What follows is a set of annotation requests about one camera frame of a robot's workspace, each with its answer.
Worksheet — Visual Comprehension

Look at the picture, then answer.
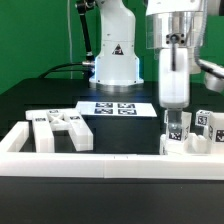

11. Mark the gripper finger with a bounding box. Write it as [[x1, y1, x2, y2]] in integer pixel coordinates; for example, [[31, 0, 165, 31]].
[[167, 109, 182, 133]]

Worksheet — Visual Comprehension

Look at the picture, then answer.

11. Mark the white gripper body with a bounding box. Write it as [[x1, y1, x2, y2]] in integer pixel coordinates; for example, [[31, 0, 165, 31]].
[[158, 46, 224, 110]]

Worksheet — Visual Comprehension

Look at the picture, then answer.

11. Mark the white chair seat block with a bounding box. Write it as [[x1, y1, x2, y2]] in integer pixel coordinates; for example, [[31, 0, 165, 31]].
[[159, 133, 224, 155]]

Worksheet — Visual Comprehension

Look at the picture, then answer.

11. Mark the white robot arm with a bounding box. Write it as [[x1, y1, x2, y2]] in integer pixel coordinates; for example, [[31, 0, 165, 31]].
[[90, 0, 224, 132]]

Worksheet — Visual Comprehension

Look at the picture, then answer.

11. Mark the white tagged cube far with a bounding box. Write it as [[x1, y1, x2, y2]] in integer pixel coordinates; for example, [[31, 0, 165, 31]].
[[195, 110, 210, 126]]

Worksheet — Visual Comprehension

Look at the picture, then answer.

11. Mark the white tag marker sheet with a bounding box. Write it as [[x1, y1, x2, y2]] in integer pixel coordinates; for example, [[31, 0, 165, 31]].
[[76, 101, 157, 117]]

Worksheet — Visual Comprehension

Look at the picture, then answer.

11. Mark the black cable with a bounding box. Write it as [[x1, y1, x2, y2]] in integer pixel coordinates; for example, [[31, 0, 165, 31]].
[[38, 61, 96, 80]]

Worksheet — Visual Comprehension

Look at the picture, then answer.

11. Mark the white hanging cable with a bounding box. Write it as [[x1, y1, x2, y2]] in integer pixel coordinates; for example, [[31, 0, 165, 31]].
[[66, 0, 74, 80]]

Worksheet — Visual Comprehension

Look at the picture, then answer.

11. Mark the white chair back frame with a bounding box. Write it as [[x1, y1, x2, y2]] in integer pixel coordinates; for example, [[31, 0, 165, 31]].
[[25, 108, 93, 153]]

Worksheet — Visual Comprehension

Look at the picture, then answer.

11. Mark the white U-shaped fence frame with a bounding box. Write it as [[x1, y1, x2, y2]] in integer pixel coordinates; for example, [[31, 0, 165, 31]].
[[0, 122, 224, 180]]

